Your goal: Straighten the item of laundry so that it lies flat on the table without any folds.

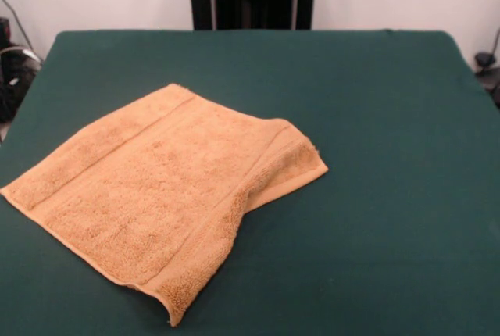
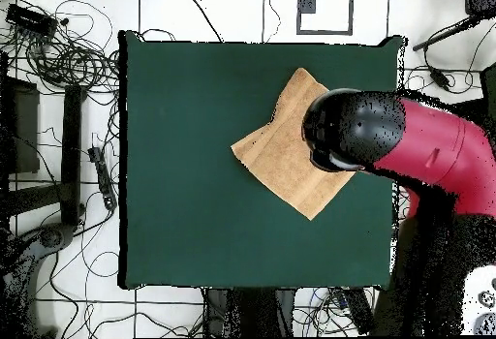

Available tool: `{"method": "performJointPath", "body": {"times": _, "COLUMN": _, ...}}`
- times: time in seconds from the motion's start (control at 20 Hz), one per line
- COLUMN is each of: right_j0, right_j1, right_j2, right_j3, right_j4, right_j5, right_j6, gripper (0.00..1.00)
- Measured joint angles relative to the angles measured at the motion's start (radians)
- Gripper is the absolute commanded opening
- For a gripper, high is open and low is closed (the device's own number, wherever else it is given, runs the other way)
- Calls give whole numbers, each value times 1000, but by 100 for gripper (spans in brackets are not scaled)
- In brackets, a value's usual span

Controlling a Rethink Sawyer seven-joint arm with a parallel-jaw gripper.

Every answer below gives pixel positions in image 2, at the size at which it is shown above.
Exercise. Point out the dark green table cloth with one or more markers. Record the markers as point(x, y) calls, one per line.
point(174, 160)

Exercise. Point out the tan terry towel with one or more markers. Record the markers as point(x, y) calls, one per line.
point(279, 157)

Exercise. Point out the grey tripod base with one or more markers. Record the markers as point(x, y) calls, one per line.
point(50, 238)

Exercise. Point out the black pedestal foot bar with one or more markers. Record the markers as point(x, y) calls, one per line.
point(358, 310)

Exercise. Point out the dark flat panel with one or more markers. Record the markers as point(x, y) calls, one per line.
point(25, 129)

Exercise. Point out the black stand bar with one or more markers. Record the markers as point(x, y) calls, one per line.
point(71, 153)

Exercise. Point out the black hub box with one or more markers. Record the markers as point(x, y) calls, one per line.
point(29, 19)

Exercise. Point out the black power strip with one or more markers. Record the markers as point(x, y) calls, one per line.
point(102, 178)

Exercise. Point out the dark green hanging cloth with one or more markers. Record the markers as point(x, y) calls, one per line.
point(491, 87)

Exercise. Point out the grey rectangular floor frame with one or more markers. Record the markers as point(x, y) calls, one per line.
point(325, 32)

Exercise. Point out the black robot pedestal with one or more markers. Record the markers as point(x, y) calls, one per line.
point(252, 312)

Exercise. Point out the black device box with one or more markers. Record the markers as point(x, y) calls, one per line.
point(480, 0)

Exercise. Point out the black rod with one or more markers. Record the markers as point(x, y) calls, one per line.
point(445, 34)

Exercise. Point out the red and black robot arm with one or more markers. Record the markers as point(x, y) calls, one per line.
point(434, 149)

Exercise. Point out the black power adapter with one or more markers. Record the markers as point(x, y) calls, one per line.
point(440, 78)

